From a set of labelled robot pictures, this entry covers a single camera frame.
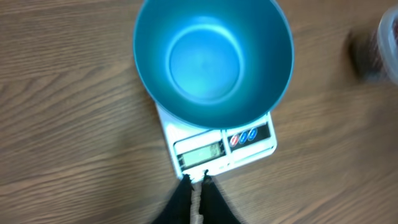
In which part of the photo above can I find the clear plastic container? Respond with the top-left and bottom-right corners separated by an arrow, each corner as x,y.
377,5 -> 397,84

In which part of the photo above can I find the white digital kitchen scale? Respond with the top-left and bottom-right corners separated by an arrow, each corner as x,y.
156,105 -> 277,183

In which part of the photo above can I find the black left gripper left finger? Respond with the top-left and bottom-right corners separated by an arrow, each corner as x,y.
152,174 -> 193,224

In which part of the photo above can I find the blue metal bowl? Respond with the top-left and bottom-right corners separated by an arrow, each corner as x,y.
133,0 -> 295,129

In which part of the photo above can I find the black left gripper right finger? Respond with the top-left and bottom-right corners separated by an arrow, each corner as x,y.
198,174 -> 241,224

